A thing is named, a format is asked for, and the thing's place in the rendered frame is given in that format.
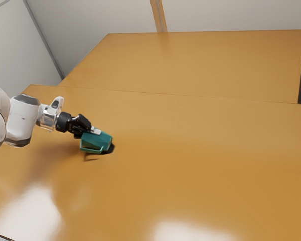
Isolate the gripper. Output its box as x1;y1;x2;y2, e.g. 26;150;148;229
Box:
55;112;103;136

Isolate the teal faceted mug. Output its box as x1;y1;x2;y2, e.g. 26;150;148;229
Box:
79;130;113;155

